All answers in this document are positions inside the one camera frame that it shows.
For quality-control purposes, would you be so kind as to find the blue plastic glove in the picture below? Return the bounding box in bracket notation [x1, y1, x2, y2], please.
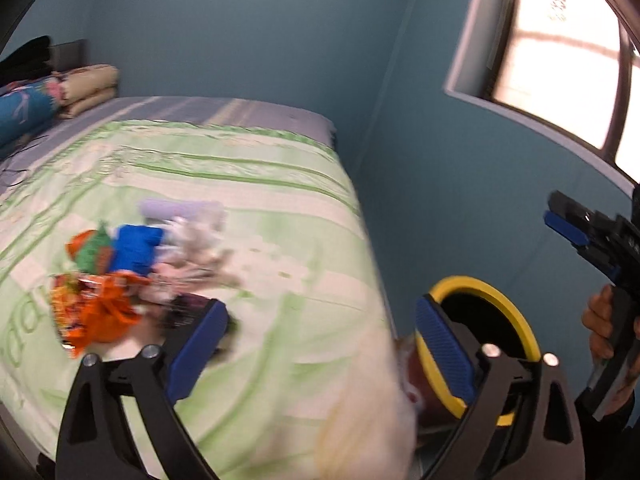
[108, 224, 164, 276]

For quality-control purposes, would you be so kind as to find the blue floral folded blanket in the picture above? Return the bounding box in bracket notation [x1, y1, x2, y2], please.
[1, 76, 62, 148]

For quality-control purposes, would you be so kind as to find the orange peel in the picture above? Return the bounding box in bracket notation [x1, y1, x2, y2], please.
[65, 230, 96, 260]

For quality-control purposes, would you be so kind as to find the person's right hand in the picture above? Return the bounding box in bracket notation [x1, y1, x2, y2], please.
[582, 285, 614, 362]

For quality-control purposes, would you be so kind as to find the black clothing on headboard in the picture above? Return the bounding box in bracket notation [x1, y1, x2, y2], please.
[0, 36, 52, 86]

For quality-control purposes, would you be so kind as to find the window with brown frame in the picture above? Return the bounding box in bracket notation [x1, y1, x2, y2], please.
[484, 0, 639, 181]

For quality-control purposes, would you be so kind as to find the orange snack wrapper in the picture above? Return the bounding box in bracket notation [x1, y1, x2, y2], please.
[50, 271, 151, 359]

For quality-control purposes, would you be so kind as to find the green floral quilt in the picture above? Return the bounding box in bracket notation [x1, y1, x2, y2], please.
[1, 120, 416, 479]

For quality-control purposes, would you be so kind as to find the beige folded blanket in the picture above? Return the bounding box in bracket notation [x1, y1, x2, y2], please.
[55, 64, 119, 119]

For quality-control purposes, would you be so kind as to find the yellow rimmed trash bin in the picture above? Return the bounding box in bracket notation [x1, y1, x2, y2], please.
[409, 275, 541, 426]

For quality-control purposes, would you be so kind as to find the bed with striped sheet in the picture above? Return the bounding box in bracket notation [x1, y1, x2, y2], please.
[1, 96, 335, 192]

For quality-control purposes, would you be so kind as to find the green snack packet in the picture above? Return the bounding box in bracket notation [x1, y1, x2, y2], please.
[73, 222, 114, 275]

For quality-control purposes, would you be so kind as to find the pink white crumpled cloth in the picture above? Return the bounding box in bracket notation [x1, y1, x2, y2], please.
[140, 218, 240, 304]

